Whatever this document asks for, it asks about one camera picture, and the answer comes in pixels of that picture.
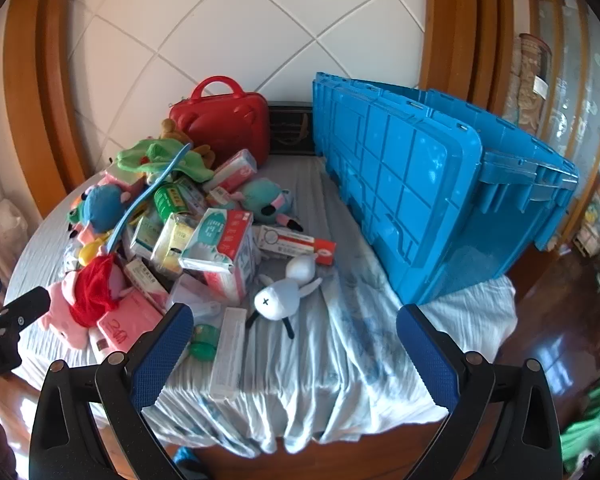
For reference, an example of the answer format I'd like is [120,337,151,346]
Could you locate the green label syrup bottle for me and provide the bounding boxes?
[152,182,193,223]

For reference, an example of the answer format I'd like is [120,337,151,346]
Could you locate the frosted glass sliding door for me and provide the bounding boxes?
[530,0,600,161]

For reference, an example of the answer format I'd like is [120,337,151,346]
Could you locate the plain pink tissue pack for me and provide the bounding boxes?
[96,292,166,361]

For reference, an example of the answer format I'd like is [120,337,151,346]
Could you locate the rolled patterned carpet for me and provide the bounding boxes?
[500,32,553,136]

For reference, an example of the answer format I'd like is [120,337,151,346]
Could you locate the pile of medicine boxes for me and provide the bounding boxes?
[124,180,337,311]

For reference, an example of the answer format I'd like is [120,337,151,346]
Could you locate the light blue plastic piece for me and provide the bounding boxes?
[107,142,193,256]

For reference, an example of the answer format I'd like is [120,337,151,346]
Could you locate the red hard carry case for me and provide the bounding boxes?
[169,76,271,168]

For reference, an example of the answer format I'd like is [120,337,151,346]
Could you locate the green cloth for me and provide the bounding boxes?
[560,365,600,476]

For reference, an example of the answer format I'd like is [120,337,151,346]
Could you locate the round wooden desktop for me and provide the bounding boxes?
[195,430,436,480]

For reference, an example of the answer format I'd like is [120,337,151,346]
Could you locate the white rabbit plush toy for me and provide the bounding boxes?
[245,254,323,341]

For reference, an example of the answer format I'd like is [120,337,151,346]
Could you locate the long white carton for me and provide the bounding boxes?
[209,307,248,401]

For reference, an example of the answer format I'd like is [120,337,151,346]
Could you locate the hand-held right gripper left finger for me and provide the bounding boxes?
[28,302,195,480]

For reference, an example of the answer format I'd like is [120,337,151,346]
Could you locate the yellow plush toy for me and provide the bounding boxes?
[77,232,113,266]

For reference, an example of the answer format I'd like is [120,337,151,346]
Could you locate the black box with brown strap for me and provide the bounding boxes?
[267,102,321,157]

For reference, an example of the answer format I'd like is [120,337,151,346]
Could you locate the pink plush with red hat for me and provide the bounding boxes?
[35,255,131,348]

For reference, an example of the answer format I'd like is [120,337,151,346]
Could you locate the blue plastic storage crate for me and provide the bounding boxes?
[311,72,580,306]

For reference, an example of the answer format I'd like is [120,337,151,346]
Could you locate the small green round container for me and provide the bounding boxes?
[189,324,223,361]

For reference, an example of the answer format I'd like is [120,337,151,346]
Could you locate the light blue table cloth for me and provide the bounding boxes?
[2,152,518,456]

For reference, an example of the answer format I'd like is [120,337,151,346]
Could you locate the teal and pink plush toy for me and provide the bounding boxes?
[232,178,301,231]

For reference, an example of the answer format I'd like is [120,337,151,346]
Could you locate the brown teddy bear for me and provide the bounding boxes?
[160,119,213,166]

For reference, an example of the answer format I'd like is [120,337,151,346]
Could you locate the green plush toy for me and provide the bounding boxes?
[111,139,216,181]

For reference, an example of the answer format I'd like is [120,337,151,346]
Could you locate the blue round plush toy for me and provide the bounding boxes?
[67,183,136,233]

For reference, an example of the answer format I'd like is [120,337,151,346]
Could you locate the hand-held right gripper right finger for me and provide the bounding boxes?
[396,304,563,480]

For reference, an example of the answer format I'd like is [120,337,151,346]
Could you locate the pink white tissue pack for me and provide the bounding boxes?
[207,149,258,193]

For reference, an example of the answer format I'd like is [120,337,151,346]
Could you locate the wooden door frame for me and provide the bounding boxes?
[420,0,531,106]
[2,0,101,196]

